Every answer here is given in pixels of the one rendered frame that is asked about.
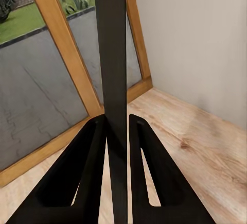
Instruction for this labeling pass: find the poster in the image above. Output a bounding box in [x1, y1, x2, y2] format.
[95, 0, 128, 224]

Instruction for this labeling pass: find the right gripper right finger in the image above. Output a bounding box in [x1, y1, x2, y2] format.
[130, 114, 216, 224]

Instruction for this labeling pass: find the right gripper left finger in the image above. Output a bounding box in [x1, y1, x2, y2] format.
[5, 111, 107, 224]

